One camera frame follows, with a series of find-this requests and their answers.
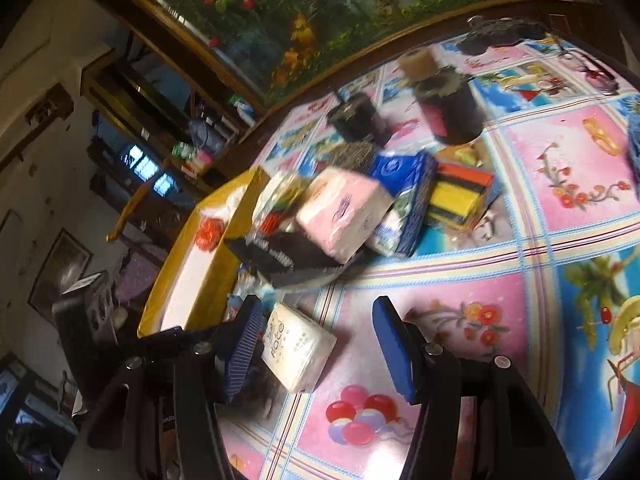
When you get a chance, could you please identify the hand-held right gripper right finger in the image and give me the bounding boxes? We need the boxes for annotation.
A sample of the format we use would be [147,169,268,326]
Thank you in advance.
[372,296,576,480]

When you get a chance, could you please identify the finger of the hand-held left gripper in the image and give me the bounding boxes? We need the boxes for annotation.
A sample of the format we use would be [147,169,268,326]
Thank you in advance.
[136,326,185,359]

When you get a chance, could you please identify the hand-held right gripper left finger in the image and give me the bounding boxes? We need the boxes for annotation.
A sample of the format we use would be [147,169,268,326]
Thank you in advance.
[87,295,266,480]

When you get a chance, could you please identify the white tissue pack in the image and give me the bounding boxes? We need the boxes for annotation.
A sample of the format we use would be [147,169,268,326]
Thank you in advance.
[260,302,338,393]

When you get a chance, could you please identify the yellow taped cardboard box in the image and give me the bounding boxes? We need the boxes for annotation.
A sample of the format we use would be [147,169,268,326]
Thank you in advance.
[137,166,273,341]

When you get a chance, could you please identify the black plastic pack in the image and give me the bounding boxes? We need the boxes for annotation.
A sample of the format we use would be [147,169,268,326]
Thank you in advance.
[223,230,373,289]

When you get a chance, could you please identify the pink tissue pack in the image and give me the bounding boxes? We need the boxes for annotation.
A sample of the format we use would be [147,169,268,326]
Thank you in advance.
[296,166,396,265]

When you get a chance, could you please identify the blue tissue pack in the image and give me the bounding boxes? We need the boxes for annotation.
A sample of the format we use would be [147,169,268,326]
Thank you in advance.
[365,150,440,258]

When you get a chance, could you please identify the blue knit cloth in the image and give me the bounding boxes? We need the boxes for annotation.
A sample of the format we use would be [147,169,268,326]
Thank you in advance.
[626,115,640,181]

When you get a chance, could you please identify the red plastic bag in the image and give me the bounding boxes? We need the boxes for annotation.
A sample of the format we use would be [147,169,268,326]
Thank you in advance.
[195,217,223,252]

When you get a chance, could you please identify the clear bag of colourful items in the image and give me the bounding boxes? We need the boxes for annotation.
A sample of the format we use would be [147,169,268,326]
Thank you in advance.
[252,170,313,236]

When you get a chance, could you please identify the green and red packets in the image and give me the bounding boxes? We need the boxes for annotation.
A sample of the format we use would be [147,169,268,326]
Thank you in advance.
[172,142,214,177]

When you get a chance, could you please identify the brown knit hat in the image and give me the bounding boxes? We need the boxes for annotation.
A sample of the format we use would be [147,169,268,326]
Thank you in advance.
[325,141,383,177]

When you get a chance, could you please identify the blue bag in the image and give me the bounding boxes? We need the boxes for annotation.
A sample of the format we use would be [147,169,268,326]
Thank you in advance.
[189,114,227,155]

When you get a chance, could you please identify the black cylinder container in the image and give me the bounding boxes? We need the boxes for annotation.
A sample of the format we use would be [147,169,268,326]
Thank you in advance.
[327,91,393,147]

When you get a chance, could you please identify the dark wooden shelf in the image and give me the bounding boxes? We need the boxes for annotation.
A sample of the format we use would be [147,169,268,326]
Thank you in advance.
[82,30,261,196]

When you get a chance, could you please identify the printed pink blue tablecloth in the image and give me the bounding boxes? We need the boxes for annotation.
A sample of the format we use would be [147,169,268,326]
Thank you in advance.
[220,35,640,480]

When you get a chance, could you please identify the dark red jar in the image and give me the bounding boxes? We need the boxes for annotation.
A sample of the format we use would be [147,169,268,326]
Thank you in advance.
[417,72,483,146]

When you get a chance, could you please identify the brown tape roll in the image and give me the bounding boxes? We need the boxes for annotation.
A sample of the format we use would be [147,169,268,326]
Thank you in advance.
[397,49,441,81]

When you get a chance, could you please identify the black tangled object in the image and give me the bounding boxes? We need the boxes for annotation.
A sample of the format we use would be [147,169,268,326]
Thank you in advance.
[455,16,546,56]

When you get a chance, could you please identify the glass aquarium with plants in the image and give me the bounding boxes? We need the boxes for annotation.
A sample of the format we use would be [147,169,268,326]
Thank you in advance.
[102,0,533,111]

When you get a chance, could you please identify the framed wall picture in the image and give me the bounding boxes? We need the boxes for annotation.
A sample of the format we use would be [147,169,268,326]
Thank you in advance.
[29,229,94,317]

